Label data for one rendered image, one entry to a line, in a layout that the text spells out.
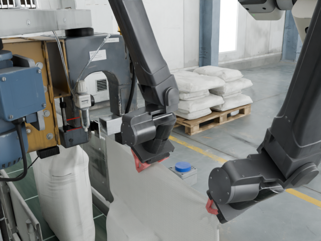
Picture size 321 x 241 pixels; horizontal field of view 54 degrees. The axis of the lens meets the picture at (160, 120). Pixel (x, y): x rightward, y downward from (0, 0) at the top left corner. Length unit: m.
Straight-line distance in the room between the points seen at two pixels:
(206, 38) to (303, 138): 6.51
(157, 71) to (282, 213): 1.99
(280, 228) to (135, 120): 1.83
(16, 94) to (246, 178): 0.45
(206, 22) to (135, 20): 6.28
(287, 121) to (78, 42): 0.68
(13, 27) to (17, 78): 0.12
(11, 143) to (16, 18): 0.26
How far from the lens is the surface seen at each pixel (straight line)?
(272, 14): 0.96
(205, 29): 6.93
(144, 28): 0.65
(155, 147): 0.76
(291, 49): 9.49
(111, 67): 1.03
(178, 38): 6.53
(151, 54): 0.66
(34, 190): 2.13
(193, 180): 1.21
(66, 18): 0.91
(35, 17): 0.80
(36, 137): 0.99
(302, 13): 0.87
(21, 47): 0.93
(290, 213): 2.54
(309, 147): 0.47
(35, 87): 0.69
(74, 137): 1.02
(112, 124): 1.07
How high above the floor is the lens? 1.40
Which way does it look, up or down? 19 degrees down
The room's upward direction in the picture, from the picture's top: 2 degrees counter-clockwise
